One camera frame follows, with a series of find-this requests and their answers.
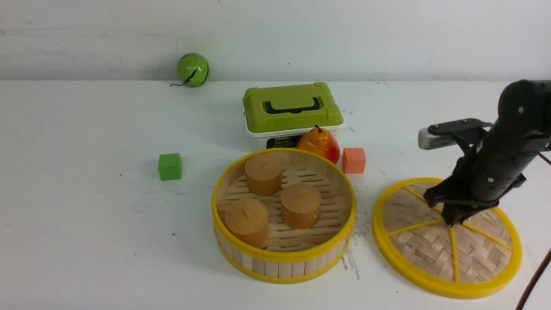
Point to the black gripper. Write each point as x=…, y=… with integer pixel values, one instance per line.
x=483, y=175

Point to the yellow woven steamer lid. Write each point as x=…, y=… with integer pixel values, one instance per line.
x=471, y=260

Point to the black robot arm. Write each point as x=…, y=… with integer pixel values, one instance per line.
x=524, y=107

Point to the yellow bamboo steamer basket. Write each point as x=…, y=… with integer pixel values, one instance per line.
x=288, y=255

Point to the orange cube block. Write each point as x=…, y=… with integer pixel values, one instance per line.
x=354, y=160

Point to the brown toy bun right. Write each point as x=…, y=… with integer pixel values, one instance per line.
x=300, y=205

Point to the brown toy bun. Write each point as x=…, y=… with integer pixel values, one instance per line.
x=264, y=174
x=248, y=220
x=300, y=205

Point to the orange red toy pear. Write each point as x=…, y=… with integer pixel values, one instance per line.
x=321, y=142

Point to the brown toy bun rear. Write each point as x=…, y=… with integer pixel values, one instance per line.
x=264, y=174

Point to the green lidded white box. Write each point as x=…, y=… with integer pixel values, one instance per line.
x=277, y=117

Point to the brown toy bun front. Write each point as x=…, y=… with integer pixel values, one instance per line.
x=248, y=220

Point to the green cube block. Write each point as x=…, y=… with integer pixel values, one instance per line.
x=170, y=166

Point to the green toy watermelon ball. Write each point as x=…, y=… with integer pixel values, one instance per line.
x=193, y=69

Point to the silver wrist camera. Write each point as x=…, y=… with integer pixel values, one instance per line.
x=464, y=133

